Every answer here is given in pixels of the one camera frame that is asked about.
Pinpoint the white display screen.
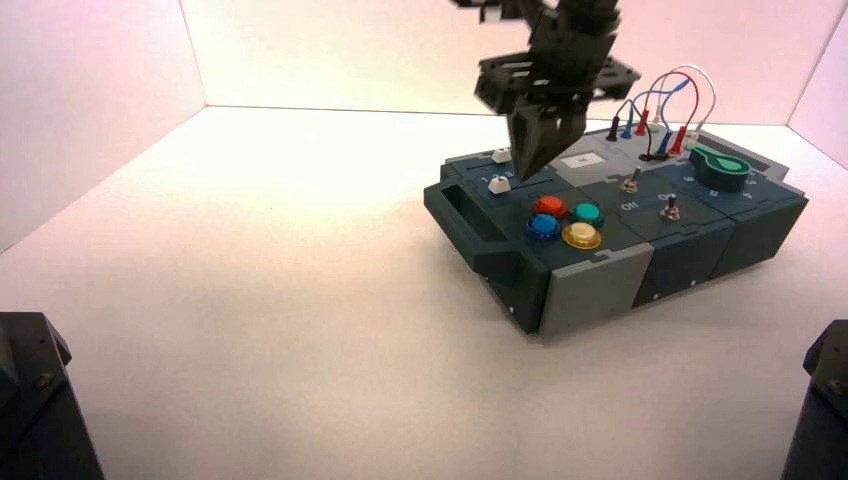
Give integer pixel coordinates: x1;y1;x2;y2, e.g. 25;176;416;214
559;152;605;170

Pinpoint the yellow round push button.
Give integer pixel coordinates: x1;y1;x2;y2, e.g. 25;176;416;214
561;221;603;251

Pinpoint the green round push button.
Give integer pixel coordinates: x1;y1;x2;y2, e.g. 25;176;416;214
569;202;605;230

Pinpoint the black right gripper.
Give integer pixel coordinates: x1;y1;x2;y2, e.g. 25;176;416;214
473;7;643;182

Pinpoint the red jumper cable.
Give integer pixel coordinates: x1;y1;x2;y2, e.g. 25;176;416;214
633;70;702;158

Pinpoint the teal and grey task box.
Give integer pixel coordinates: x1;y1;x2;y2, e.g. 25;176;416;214
423;129;811;336

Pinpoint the green rotary knob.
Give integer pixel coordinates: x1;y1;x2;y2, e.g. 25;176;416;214
688;146;753;193

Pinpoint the red round push button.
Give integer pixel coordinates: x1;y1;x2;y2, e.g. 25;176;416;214
531;195;570;220

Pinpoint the blue jumper cable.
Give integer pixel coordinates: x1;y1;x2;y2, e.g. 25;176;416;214
620;78;690;157

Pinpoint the white jumper cable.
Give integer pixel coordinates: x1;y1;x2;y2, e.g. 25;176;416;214
649;63;718;150

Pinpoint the black jumper cable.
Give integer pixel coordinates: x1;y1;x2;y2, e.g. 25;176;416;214
606;95;670;164

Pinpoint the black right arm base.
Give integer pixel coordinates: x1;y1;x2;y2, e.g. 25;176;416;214
781;319;848;480

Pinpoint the blue round push button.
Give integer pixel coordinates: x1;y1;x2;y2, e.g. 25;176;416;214
525;213;563;241

